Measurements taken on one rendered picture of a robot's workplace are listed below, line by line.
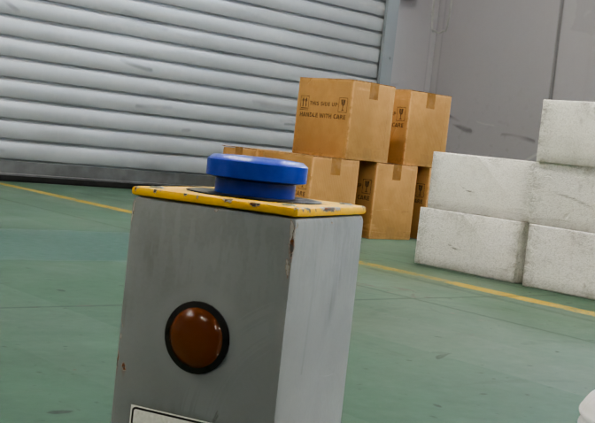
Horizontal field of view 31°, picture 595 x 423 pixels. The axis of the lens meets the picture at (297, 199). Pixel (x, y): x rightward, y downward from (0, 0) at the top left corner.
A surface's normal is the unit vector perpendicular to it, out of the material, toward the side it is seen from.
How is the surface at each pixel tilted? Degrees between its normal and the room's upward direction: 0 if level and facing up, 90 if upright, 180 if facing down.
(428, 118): 90
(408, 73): 90
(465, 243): 90
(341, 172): 90
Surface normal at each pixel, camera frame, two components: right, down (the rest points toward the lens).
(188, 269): -0.40, 0.00
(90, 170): 0.65, 0.11
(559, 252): -0.70, -0.04
